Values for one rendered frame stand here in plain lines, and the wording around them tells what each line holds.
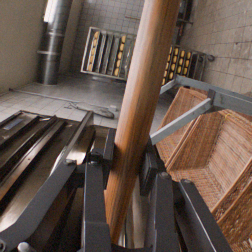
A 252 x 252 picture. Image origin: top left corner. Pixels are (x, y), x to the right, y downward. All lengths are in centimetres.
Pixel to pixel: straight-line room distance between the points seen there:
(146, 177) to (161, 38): 11
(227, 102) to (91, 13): 493
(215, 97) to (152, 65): 46
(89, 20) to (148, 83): 518
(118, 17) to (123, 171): 513
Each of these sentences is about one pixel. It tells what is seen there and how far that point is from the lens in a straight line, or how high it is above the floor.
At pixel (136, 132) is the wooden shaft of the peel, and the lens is 18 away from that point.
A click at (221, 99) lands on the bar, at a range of 62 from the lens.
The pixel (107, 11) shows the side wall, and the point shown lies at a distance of 532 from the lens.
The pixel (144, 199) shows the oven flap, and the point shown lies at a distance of 104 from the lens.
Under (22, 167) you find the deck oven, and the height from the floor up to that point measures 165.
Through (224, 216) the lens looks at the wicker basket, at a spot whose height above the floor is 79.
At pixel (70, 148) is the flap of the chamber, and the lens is 105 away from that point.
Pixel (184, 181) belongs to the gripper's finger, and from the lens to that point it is 16.
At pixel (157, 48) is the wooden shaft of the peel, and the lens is 17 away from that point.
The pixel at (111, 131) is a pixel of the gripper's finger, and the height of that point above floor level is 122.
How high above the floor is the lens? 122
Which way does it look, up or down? 4 degrees down
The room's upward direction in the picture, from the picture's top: 79 degrees counter-clockwise
